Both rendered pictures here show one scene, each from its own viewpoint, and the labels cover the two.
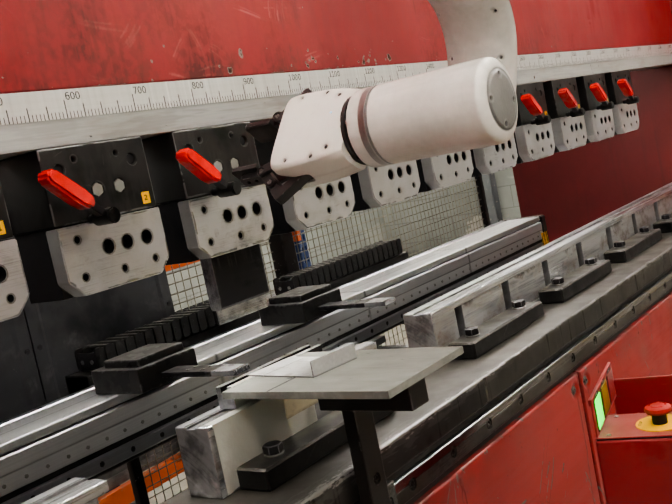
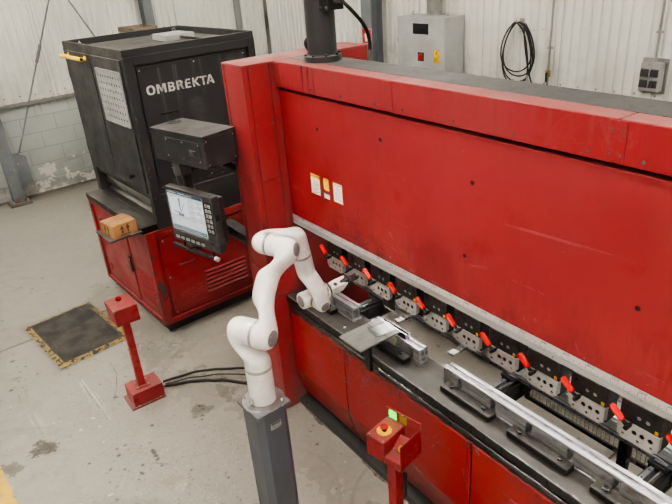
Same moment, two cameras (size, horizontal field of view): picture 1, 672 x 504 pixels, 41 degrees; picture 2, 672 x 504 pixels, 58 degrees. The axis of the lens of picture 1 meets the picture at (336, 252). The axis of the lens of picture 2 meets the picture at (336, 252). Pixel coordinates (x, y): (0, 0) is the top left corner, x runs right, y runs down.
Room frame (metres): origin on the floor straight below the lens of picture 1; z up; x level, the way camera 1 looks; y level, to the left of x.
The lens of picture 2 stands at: (1.87, -2.56, 2.80)
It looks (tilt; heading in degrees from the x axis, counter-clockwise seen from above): 26 degrees down; 109
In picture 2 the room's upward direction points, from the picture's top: 4 degrees counter-clockwise
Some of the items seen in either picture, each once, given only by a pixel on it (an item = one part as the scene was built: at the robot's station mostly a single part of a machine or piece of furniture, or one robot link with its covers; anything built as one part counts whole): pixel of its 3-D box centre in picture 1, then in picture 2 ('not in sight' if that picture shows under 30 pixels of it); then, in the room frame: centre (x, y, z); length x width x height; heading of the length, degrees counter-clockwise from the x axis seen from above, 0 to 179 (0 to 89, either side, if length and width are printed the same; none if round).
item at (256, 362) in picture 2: not in sight; (248, 342); (0.78, -0.58, 1.30); 0.19 x 0.12 x 0.24; 167
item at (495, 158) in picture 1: (477, 133); (508, 346); (1.86, -0.33, 1.26); 0.15 x 0.09 x 0.17; 143
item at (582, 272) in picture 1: (576, 280); (539, 449); (2.01, -0.52, 0.89); 0.30 x 0.05 x 0.03; 143
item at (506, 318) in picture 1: (498, 328); (467, 401); (1.69, -0.27, 0.89); 0.30 x 0.05 x 0.03; 143
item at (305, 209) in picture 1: (297, 172); (412, 294); (1.38, 0.03, 1.26); 0.15 x 0.09 x 0.17; 143
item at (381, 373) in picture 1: (342, 372); (369, 334); (1.15, 0.02, 1.00); 0.26 x 0.18 x 0.01; 53
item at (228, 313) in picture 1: (237, 282); (390, 303); (1.24, 0.14, 1.13); 0.10 x 0.02 x 0.10; 143
